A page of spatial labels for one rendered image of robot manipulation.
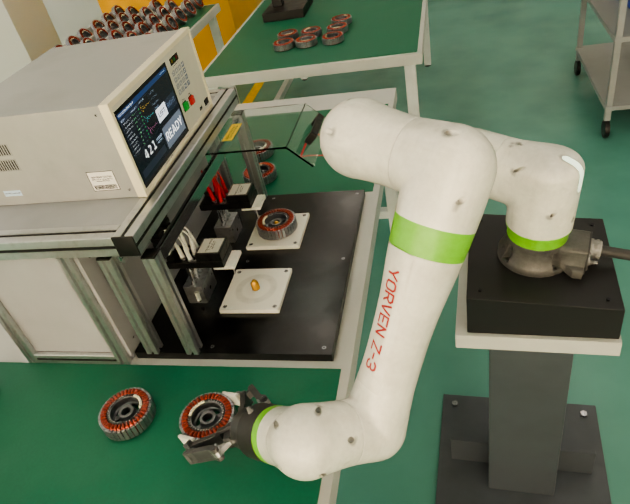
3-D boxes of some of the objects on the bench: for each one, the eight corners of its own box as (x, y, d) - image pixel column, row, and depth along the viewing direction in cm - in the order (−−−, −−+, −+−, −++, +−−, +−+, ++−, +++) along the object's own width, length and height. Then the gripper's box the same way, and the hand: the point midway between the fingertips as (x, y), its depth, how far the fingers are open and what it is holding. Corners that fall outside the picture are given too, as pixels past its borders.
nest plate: (309, 216, 162) (309, 212, 161) (299, 248, 151) (298, 245, 150) (260, 218, 166) (259, 215, 165) (246, 250, 154) (245, 247, 154)
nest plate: (292, 271, 144) (291, 267, 143) (279, 313, 132) (278, 309, 131) (237, 272, 147) (236, 269, 147) (220, 313, 136) (218, 310, 135)
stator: (249, 417, 113) (245, 405, 111) (209, 460, 107) (203, 449, 105) (213, 393, 119) (207, 382, 117) (173, 432, 113) (166, 421, 111)
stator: (300, 215, 161) (297, 205, 158) (295, 239, 152) (292, 228, 150) (262, 219, 163) (259, 208, 161) (255, 243, 154) (251, 232, 152)
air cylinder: (217, 282, 146) (211, 266, 142) (208, 303, 140) (201, 286, 137) (199, 283, 147) (192, 266, 144) (189, 303, 141) (182, 286, 138)
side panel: (135, 355, 133) (75, 248, 114) (130, 365, 131) (68, 258, 112) (35, 353, 140) (-37, 253, 121) (29, 363, 138) (-46, 262, 119)
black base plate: (365, 195, 169) (364, 189, 168) (333, 361, 121) (331, 354, 119) (220, 203, 181) (218, 198, 179) (137, 358, 132) (134, 351, 131)
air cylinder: (242, 226, 164) (237, 211, 161) (235, 242, 158) (230, 226, 155) (226, 227, 165) (221, 212, 162) (218, 243, 160) (213, 227, 156)
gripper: (222, 502, 90) (171, 477, 108) (314, 398, 103) (255, 391, 120) (194, 468, 88) (148, 448, 106) (291, 366, 101) (235, 364, 119)
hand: (209, 419), depth 112 cm, fingers closed on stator, 11 cm apart
